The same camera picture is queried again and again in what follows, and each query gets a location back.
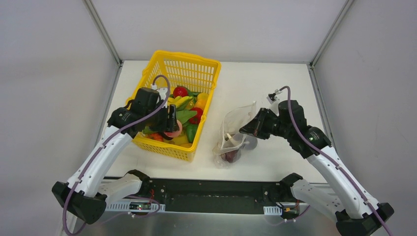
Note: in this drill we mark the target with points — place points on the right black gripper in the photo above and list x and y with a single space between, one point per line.
263 121

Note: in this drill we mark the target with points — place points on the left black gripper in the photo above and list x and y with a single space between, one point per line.
170 118

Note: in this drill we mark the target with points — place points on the pink peach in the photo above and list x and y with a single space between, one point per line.
174 132

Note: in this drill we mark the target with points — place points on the orange pumpkin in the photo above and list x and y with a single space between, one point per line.
156 137

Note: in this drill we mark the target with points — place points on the clear zip top bag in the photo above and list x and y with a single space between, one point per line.
232 122

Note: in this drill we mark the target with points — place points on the dark maroon fruit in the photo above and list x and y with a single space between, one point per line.
231 156

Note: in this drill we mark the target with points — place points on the yellow plastic basket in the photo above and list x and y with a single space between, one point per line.
194 72

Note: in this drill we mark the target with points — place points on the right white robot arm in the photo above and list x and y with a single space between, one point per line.
353 209

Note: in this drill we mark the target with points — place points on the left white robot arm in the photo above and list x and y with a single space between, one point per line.
82 194

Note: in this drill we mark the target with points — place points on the large green leaf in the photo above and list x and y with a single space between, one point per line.
184 115

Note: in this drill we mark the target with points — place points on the green bell pepper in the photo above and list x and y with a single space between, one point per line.
191 131

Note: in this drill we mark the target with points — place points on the yellow banana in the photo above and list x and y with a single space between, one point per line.
180 102

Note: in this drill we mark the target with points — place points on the red tomato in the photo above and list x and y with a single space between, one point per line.
180 91

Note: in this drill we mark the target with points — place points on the orange yellow fruit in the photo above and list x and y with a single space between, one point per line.
201 101

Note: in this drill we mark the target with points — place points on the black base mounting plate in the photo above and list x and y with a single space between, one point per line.
214 196

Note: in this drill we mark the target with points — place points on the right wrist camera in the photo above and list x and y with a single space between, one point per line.
274 101

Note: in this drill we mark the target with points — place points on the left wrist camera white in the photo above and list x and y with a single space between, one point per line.
160 90

